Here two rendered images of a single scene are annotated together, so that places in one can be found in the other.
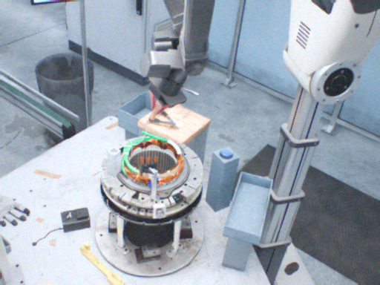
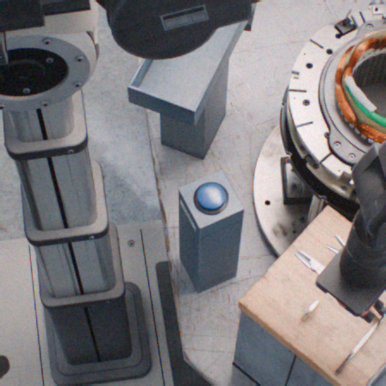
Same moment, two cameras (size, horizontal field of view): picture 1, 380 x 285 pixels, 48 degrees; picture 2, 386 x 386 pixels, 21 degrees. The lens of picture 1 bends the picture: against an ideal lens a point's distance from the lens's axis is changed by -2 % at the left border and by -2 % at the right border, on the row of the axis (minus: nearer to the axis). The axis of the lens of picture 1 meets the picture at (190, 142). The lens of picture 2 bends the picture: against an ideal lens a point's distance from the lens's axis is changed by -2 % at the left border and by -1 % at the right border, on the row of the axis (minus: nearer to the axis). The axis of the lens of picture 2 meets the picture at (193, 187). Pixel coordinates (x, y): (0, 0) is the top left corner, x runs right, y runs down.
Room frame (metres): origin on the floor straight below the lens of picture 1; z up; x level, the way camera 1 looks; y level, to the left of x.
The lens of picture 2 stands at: (1.83, -0.04, 2.35)
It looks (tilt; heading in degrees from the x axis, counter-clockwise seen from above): 63 degrees down; 190
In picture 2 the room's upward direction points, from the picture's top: 1 degrees clockwise
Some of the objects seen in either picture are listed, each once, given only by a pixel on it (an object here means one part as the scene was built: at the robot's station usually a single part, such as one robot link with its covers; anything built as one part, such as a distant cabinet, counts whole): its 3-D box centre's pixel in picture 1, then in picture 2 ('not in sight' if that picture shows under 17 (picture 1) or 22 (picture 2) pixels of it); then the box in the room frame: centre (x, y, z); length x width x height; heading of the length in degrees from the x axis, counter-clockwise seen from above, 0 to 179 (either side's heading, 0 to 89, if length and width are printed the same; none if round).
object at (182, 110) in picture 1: (174, 122); (340, 300); (1.31, 0.07, 1.05); 0.20 x 0.19 x 0.02; 59
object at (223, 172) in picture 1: (221, 179); (209, 235); (1.19, -0.13, 0.91); 0.07 x 0.07 x 0.25; 37
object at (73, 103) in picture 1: (67, 102); not in sight; (2.47, 0.88, 0.28); 0.38 x 0.37 x 0.56; 147
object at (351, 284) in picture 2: not in sight; (367, 258); (1.36, 0.07, 1.30); 0.10 x 0.07 x 0.07; 150
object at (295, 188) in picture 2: (183, 219); (300, 175); (1.03, -0.01, 0.85); 0.06 x 0.04 x 0.05; 13
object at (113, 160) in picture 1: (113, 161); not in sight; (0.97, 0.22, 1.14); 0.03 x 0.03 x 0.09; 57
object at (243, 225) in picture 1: (242, 231); (194, 85); (0.94, -0.20, 0.92); 0.25 x 0.11 x 0.28; 167
